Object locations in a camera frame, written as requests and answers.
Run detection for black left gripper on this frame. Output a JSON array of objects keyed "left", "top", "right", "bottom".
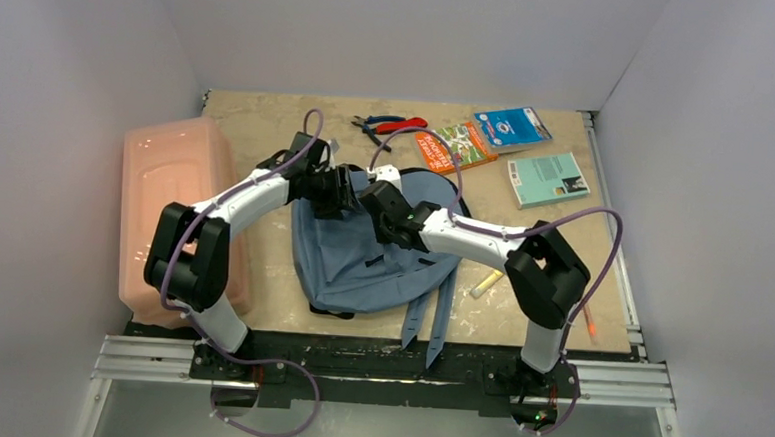
[{"left": 304, "top": 162, "right": 363, "bottom": 221}]

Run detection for blue student backpack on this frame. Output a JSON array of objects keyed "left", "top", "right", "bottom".
[{"left": 291, "top": 200, "right": 460, "bottom": 365}]

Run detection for yellow highlighter marker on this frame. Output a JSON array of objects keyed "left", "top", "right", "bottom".
[{"left": 470, "top": 270, "right": 504, "bottom": 298}]

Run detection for orange pencil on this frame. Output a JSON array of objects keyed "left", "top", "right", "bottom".
[{"left": 582, "top": 305, "right": 598, "bottom": 344}]

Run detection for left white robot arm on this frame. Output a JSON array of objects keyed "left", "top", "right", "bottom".
[{"left": 143, "top": 132, "right": 356, "bottom": 380}]

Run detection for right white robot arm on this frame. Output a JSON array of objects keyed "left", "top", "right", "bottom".
[{"left": 358, "top": 180, "right": 591, "bottom": 394}]

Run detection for red utility knife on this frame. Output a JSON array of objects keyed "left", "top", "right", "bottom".
[{"left": 373, "top": 117, "right": 428, "bottom": 135}]

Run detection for orange green picture book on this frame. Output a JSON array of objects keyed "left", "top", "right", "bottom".
[{"left": 415, "top": 122, "right": 498, "bottom": 174}]

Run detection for pink plastic storage bin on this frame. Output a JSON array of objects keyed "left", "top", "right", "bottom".
[{"left": 118, "top": 117, "right": 238, "bottom": 329}]

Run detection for blue paperback book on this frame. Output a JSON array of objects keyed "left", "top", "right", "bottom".
[{"left": 473, "top": 107, "right": 553, "bottom": 154}]

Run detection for teal paperback book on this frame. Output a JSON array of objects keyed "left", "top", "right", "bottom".
[{"left": 506, "top": 153, "right": 590, "bottom": 210}]

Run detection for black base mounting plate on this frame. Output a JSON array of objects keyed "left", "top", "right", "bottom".
[{"left": 118, "top": 322, "right": 584, "bottom": 428}]

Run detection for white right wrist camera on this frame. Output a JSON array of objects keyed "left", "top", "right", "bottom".
[{"left": 365, "top": 165, "right": 402, "bottom": 191}]

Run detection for blue handled pliers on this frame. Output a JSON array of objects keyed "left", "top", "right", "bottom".
[{"left": 350, "top": 115, "right": 406, "bottom": 153}]

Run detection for aluminium frame rail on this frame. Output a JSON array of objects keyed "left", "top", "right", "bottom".
[{"left": 73, "top": 332, "right": 679, "bottom": 437}]

